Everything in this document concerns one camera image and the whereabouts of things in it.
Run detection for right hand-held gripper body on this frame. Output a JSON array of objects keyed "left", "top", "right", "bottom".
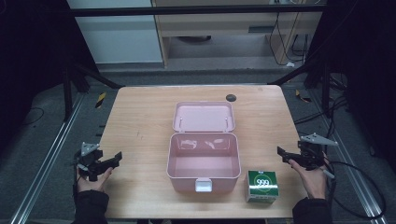
[{"left": 297, "top": 133, "right": 339, "bottom": 172}]

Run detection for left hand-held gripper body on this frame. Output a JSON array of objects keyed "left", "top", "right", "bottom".
[{"left": 74, "top": 142, "right": 114, "bottom": 182}]

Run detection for green and white medicine box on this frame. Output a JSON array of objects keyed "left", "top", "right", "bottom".
[{"left": 246, "top": 169, "right": 280, "bottom": 204}]

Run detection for pink plastic storage box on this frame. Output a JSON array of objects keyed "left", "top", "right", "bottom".
[{"left": 165, "top": 100, "right": 242, "bottom": 193}]

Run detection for person's left hand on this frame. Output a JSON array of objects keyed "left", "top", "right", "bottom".
[{"left": 76, "top": 166, "right": 114, "bottom": 193}]

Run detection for person's right hand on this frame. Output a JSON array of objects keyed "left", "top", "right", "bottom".
[{"left": 288, "top": 154, "right": 330, "bottom": 200}]

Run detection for white cabinet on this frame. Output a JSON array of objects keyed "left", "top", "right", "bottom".
[{"left": 65, "top": 0, "right": 164, "bottom": 64}]

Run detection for wooden desk with shelf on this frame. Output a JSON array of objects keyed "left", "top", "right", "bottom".
[{"left": 151, "top": 0, "right": 325, "bottom": 68}]

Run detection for aluminium rail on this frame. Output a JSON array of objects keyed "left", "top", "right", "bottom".
[
  {"left": 307, "top": 88, "right": 390, "bottom": 224},
  {"left": 8, "top": 92, "right": 86, "bottom": 224}
]

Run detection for black cable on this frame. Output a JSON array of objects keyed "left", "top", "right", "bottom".
[{"left": 322, "top": 157, "right": 388, "bottom": 219}]

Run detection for black hanging cables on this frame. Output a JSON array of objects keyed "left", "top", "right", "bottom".
[{"left": 268, "top": 11, "right": 310, "bottom": 67}]

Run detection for black metal frame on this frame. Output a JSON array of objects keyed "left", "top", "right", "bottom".
[{"left": 60, "top": 4, "right": 334, "bottom": 123}]

